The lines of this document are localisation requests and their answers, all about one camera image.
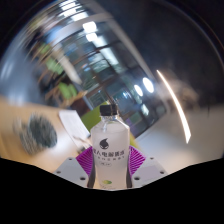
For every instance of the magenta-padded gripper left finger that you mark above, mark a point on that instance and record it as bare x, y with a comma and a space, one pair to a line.
71, 171

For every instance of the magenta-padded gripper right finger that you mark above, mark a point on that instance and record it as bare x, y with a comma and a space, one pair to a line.
148, 171

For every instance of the white paper sheet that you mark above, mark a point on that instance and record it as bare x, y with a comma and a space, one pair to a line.
73, 126

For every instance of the long linear ceiling light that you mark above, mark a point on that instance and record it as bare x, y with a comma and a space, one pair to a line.
176, 106

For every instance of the clear black-capped drink bottle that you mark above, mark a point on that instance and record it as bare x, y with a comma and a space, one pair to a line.
110, 153

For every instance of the dark-framed window wall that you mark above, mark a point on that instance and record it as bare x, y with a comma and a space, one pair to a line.
100, 66

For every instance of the speckled green white mug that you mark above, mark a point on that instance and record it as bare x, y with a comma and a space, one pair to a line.
38, 133

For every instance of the group of green-cushioned wooden chairs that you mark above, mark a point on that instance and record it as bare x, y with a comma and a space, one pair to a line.
66, 90

